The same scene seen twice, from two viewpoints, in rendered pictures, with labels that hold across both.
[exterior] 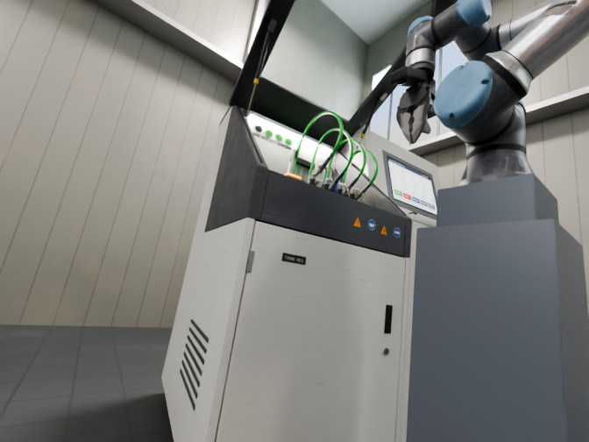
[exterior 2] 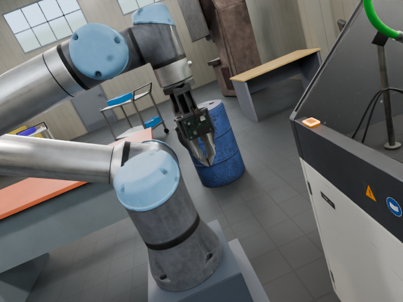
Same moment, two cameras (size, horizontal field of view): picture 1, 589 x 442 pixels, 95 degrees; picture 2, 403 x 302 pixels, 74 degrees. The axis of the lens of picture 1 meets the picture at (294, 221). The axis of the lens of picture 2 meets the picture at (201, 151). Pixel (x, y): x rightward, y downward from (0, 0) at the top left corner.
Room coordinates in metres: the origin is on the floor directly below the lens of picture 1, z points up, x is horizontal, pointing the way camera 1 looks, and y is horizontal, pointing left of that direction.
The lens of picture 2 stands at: (0.92, -0.78, 1.28)
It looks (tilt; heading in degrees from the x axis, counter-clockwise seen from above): 20 degrees down; 121
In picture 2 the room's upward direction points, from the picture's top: 22 degrees counter-clockwise
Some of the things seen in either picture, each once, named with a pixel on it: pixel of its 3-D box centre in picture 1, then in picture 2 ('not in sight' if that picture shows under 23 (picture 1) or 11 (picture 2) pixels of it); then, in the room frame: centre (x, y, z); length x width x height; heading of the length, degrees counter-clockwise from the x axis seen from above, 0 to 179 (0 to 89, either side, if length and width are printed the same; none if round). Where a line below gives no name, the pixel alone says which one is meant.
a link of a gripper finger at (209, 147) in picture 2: (411, 131); (210, 148); (0.63, -0.27, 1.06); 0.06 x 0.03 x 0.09; 125
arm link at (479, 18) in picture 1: (464, 23); (111, 56); (0.54, -0.35, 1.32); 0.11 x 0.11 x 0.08; 35
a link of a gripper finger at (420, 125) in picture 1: (423, 127); (198, 154); (0.61, -0.29, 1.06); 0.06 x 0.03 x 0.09; 125
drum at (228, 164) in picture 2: not in sight; (210, 142); (-0.31, 1.47, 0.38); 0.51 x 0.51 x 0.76
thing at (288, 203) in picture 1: (341, 219); (363, 177); (0.93, -0.16, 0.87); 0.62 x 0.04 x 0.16; 118
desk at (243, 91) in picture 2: not in sight; (277, 84); (0.07, 3.48, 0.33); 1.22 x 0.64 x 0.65; 35
